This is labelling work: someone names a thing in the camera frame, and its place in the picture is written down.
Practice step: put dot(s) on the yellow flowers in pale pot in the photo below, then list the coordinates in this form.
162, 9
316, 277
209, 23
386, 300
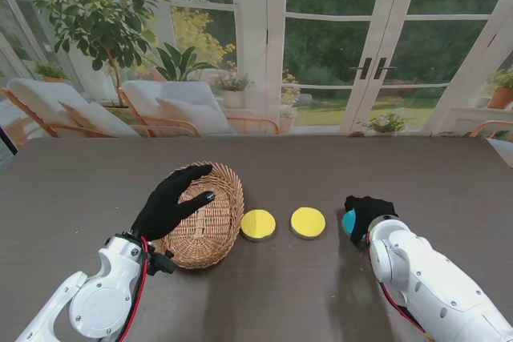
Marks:
288, 95

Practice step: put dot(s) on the oval wicker basket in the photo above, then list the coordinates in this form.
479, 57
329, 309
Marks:
212, 234

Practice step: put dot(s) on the orange frame chair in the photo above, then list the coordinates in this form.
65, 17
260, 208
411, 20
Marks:
487, 125

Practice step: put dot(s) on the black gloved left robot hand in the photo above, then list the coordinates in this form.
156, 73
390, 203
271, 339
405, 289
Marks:
160, 214

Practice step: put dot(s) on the small plant in orange pot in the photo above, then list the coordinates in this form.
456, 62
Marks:
50, 73

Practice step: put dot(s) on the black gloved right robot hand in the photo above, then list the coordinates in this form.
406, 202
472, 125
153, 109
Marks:
372, 210

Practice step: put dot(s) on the yellow round culture dish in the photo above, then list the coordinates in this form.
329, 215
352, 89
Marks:
258, 224
308, 222

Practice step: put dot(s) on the white cushioned lounge chair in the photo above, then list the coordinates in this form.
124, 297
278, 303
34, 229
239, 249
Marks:
176, 95
36, 99

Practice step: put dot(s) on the plant in terracotta pot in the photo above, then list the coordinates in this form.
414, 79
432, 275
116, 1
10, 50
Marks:
501, 95

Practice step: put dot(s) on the broad-leaf green plant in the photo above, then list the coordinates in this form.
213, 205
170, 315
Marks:
180, 63

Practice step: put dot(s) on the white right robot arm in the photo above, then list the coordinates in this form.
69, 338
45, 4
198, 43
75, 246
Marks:
421, 270

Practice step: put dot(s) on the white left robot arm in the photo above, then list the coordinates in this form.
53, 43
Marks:
100, 302

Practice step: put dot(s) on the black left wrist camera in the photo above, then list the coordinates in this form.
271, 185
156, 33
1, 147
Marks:
162, 264

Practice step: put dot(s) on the low white flowering plant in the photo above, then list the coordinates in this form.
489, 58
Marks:
385, 123

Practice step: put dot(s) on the blue round culture dish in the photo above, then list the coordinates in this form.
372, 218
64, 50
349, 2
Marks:
348, 222

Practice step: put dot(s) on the white throw pillow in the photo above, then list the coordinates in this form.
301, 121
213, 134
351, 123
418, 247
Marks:
96, 119
192, 115

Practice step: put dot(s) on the flowering plant in white pot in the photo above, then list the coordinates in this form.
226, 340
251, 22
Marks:
233, 89

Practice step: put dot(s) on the large leafy potted tree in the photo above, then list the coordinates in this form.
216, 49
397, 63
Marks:
92, 17

